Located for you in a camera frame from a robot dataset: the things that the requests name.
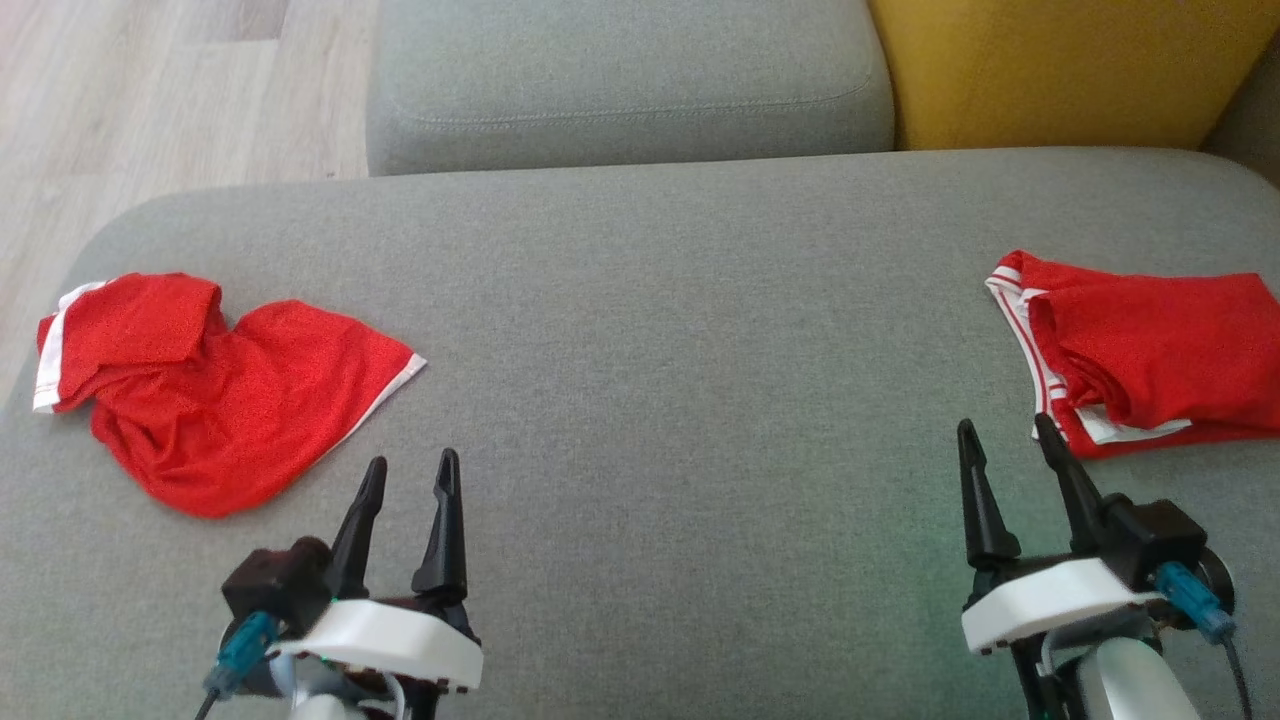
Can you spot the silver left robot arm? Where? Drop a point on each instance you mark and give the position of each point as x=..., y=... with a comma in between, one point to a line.
x=335, y=705

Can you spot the red jersey with black letters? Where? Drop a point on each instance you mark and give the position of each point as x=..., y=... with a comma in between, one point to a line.
x=1170, y=350

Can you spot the yellow sofa cushion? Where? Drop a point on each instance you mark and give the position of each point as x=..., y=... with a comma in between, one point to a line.
x=1060, y=70

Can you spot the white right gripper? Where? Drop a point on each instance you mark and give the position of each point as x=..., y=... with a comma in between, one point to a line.
x=1050, y=600

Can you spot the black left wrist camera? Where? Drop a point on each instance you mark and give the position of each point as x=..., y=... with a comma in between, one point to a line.
x=275, y=585

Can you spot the red shorts with white stripes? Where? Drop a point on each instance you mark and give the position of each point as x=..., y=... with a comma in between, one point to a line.
x=220, y=400

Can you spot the grey sofa corner cushion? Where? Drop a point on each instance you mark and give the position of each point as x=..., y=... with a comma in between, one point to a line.
x=1255, y=120

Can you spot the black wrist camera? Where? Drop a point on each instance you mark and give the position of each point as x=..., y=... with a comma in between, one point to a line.
x=1160, y=540
x=275, y=585

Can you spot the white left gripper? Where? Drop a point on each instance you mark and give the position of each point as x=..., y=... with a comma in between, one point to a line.
x=400, y=640

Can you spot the grey sofa seat cushion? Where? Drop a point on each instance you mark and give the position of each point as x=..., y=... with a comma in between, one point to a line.
x=640, y=400

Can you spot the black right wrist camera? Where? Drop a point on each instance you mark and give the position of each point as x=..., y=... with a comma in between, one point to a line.
x=1160, y=540

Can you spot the grey sofa back cushion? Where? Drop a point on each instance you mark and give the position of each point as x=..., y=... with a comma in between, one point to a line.
x=630, y=80

